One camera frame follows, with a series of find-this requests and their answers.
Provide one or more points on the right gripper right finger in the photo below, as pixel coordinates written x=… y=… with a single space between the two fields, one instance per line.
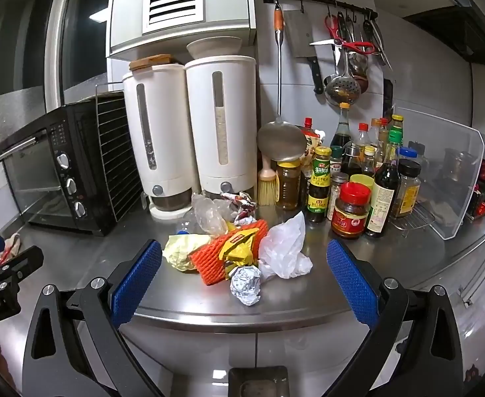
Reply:
x=412 y=347

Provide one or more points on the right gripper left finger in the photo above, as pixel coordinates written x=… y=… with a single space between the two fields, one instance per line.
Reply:
x=74 y=347

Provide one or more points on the pale yellow paper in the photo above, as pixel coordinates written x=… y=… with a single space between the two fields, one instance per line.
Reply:
x=178 y=249

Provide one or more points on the orange foam fruit net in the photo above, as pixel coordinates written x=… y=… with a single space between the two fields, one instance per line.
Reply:
x=206 y=259

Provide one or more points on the white plastic bag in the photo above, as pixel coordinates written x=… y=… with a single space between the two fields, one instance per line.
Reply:
x=280 y=252

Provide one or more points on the printed paper ball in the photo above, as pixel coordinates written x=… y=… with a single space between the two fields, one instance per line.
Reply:
x=245 y=284

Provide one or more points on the yellow snack wrapper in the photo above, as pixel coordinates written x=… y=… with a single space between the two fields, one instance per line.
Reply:
x=238 y=250

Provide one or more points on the clear plastic bag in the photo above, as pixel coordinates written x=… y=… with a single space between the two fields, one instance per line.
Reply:
x=208 y=215

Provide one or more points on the red white snack wrapper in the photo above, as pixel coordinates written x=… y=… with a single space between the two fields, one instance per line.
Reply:
x=245 y=208

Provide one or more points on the clear bottle blue cap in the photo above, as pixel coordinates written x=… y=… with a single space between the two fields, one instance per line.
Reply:
x=188 y=224

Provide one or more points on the steel trash bin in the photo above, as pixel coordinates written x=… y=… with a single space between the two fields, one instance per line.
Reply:
x=269 y=381

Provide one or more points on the red kitchen scissors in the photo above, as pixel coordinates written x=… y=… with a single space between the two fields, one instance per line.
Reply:
x=331 y=24

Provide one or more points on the black toaster oven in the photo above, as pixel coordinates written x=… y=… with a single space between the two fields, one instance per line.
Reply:
x=55 y=171

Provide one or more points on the red lid chili jar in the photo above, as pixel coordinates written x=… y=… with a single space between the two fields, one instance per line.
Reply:
x=351 y=210

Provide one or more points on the dark soy sauce bottle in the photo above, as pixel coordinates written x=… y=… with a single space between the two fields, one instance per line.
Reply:
x=385 y=188

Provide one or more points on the black lid spice jar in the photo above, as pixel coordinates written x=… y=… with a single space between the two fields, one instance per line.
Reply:
x=408 y=192

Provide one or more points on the green label sauce bottle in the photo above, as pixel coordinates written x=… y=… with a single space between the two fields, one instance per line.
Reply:
x=319 y=186

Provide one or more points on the clear bottle red cap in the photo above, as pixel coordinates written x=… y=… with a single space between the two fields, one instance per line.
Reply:
x=362 y=139

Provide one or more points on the yellow lid oil jar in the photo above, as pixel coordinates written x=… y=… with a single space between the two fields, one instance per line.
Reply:
x=288 y=176

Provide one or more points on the left white grain dispenser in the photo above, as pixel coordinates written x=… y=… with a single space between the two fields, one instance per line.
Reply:
x=159 y=121

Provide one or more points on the white grain dispenser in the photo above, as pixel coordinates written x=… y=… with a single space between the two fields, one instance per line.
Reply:
x=222 y=103
x=159 y=121

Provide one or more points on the black vinegar bottle yellow cap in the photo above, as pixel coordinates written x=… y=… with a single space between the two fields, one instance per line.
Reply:
x=342 y=135

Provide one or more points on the steel skimmer ladle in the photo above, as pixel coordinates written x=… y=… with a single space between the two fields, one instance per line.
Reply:
x=342 y=87

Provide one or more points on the right white grain dispenser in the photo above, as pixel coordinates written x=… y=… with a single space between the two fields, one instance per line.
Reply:
x=222 y=103

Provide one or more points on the white ceramic bowl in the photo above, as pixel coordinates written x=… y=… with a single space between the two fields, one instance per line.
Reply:
x=215 y=47

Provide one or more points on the cleaver knife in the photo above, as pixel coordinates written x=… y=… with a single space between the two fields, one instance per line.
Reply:
x=300 y=34

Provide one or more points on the wire rack on counter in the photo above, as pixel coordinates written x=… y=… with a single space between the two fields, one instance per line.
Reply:
x=418 y=219

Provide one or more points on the wire oven rack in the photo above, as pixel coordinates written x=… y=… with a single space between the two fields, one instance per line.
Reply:
x=120 y=169

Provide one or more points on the pink handled brush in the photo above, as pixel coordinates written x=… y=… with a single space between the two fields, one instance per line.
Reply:
x=267 y=183

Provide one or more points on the steel spatula wooden handle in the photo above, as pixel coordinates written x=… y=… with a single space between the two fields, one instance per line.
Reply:
x=279 y=140

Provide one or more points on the black wall hanging rail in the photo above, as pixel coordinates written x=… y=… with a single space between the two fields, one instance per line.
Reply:
x=365 y=11

